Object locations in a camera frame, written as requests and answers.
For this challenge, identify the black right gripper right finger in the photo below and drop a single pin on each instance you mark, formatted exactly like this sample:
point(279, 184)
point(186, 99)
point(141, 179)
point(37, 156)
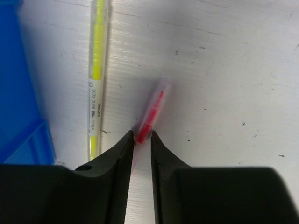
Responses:
point(235, 195)

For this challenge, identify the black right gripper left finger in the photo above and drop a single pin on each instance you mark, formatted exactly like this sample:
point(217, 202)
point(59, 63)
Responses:
point(93, 193)

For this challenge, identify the thin red highlighter pen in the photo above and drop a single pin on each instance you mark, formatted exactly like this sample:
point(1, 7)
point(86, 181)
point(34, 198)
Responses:
point(153, 109)

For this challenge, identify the thin yellow highlighter pen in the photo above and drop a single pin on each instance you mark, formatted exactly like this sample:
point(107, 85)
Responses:
point(97, 62)

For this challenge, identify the blue plastic compartment tray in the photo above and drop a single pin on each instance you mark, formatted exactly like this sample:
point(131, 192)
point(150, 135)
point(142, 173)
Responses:
point(24, 135)

